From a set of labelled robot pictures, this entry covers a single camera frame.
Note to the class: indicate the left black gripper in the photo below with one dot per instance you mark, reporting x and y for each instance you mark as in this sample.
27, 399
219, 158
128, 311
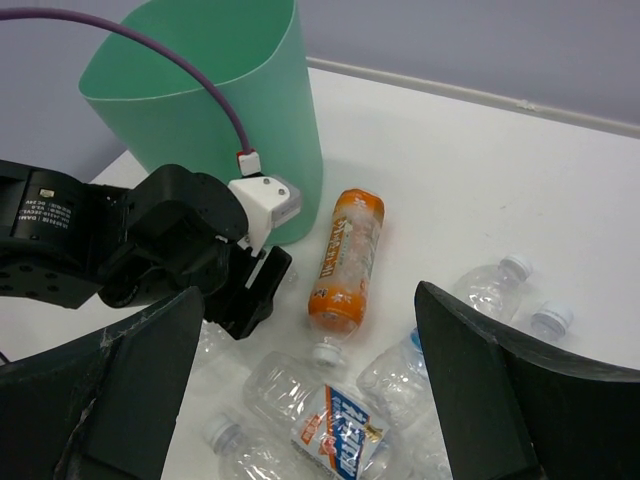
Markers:
178, 229

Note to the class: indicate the orange label plastic bottle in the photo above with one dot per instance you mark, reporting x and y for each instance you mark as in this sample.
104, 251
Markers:
338, 298

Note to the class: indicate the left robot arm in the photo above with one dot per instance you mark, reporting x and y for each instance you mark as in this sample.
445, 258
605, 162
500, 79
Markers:
64, 241

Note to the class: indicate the blue label clear bottle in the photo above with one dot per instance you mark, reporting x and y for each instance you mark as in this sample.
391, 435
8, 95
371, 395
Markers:
397, 385

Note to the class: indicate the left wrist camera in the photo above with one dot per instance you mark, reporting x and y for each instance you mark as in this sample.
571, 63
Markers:
268, 202

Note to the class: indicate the long clear bottle front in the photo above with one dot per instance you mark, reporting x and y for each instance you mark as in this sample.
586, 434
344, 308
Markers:
250, 453

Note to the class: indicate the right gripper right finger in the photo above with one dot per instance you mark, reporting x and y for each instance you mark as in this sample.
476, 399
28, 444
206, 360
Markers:
513, 407

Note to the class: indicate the green plastic bin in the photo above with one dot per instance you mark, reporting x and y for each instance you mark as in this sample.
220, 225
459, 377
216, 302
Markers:
254, 54

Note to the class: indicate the square bottle blue-orange label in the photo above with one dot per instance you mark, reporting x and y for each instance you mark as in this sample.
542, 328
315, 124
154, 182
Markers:
327, 424

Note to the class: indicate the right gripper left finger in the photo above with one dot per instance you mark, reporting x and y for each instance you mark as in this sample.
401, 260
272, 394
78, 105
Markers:
105, 405

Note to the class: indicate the clear bottle white cap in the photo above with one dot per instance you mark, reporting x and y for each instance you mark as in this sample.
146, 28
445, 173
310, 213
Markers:
495, 290

